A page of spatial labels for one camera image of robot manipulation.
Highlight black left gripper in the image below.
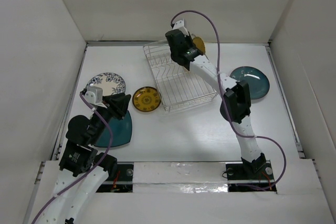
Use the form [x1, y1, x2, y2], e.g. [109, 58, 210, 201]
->
[90, 91, 131, 144]

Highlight woven bamboo tray plate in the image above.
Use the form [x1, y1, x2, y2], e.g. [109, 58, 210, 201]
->
[192, 36, 206, 55]

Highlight square teal plate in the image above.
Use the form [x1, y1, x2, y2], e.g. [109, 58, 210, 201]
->
[94, 111, 132, 148]

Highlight blue floral white plate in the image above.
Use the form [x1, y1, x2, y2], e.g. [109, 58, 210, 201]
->
[87, 72, 126, 96]

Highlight yellow patterned brown-rimmed plate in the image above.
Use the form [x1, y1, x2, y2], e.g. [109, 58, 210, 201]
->
[132, 86, 161, 112]

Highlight round teal glazed plate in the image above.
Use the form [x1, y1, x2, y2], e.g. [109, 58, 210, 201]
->
[230, 66, 270, 100]

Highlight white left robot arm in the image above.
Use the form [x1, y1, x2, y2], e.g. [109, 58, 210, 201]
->
[32, 89, 132, 223]

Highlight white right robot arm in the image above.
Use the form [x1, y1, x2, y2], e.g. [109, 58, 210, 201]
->
[165, 29, 266, 178]

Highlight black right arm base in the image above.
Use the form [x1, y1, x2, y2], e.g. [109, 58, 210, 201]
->
[222, 161, 277, 193]

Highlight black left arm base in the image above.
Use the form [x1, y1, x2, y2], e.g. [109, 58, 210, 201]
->
[97, 163, 134, 193]

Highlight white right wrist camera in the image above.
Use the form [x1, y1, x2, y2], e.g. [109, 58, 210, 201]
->
[172, 18, 189, 36]

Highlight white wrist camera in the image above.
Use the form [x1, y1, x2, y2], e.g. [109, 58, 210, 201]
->
[81, 86, 106, 108]
[172, 18, 189, 36]

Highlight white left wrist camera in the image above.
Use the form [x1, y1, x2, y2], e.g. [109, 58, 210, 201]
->
[81, 86, 106, 108]

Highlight silver wire dish rack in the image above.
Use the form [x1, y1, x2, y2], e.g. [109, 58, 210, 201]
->
[143, 40, 217, 113]

